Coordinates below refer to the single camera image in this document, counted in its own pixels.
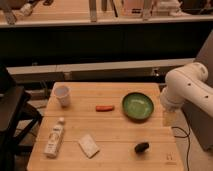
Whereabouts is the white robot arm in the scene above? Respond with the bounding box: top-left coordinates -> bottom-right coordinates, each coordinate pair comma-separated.
159,62 -> 213,126

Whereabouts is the white eraser block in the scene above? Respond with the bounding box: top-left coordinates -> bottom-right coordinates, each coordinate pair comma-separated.
78,134 -> 100,158

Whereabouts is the orange carrot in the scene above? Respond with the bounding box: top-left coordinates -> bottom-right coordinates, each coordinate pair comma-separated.
95,105 -> 115,112

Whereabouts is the green bowl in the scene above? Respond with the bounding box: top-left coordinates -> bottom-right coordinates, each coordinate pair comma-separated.
122,92 -> 154,121

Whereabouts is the white paper cup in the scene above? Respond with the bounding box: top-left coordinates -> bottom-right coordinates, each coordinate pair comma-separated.
54,86 -> 70,107

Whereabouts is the small black object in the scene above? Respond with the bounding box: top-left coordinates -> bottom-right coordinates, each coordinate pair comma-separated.
134,142 -> 149,154

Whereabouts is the white lotion bottle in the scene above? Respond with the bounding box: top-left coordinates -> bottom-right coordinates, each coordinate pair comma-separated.
44,117 -> 65,158

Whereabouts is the black side table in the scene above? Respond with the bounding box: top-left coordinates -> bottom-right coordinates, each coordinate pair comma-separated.
0,63 -> 42,171

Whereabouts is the grey metal rail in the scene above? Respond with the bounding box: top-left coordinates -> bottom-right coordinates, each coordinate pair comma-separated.
8,58 -> 194,83

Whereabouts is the black cable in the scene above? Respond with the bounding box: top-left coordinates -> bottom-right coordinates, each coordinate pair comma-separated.
171,125 -> 192,171

